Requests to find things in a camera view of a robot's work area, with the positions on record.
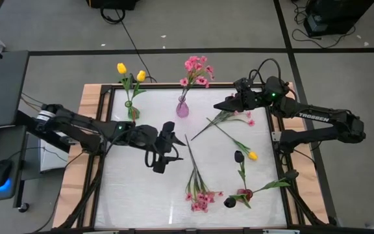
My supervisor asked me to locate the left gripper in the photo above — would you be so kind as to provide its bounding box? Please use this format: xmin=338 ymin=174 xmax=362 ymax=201
xmin=153 ymin=122 xmax=187 ymax=175

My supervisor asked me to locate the black floor cable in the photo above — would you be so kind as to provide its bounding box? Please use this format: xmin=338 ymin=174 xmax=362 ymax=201
xmin=99 ymin=5 xmax=158 ymax=84

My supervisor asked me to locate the black computer mouse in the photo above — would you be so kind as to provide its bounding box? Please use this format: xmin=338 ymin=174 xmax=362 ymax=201
xmin=0 ymin=159 xmax=13 ymax=190

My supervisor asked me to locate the green glass vase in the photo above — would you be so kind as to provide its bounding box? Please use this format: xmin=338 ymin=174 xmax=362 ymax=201
xmin=124 ymin=99 xmax=142 ymax=122

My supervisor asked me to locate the pink glass vase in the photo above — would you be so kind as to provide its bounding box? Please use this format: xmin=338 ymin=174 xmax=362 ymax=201
xmin=175 ymin=95 xmax=190 ymax=118

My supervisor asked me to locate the black tulip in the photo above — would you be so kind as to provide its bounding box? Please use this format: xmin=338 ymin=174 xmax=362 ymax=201
xmin=234 ymin=149 xmax=249 ymax=191
xmin=253 ymin=168 xmax=300 ymax=193
xmin=223 ymin=193 xmax=253 ymax=210

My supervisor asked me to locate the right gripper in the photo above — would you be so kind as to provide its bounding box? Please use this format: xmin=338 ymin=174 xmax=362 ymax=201
xmin=213 ymin=77 xmax=268 ymax=113

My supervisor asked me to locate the white computer case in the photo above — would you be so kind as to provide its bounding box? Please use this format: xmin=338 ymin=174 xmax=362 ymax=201
xmin=38 ymin=131 xmax=71 ymax=173

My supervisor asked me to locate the black equipment cart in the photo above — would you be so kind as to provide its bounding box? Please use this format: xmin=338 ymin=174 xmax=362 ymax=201
xmin=303 ymin=0 xmax=374 ymax=38

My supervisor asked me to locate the pink flower bunch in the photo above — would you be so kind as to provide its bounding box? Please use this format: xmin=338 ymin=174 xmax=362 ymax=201
xmin=184 ymin=134 xmax=224 ymax=214
xmin=190 ymin=109 xmax=256 ymax=142
xmin=179 ymin=55 xmax=215 ymax=100

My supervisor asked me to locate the black floor case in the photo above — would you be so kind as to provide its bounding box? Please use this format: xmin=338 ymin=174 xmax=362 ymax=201
xmin=85 ymin=0 xmax=140 ymax=10

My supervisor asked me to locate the yellow tulip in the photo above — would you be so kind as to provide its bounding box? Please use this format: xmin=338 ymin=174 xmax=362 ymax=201
xmin=129 ymin=70 xmax=147 ymax=108
xmin=205 ymin=117 xmax=259 ymax=162
xmin=116 ymin=62 xmax=134 ymax=108

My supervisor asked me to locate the grey desk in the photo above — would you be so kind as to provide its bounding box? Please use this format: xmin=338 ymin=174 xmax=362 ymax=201
xmin=0 ymin=50 xmax=29 ymax=204

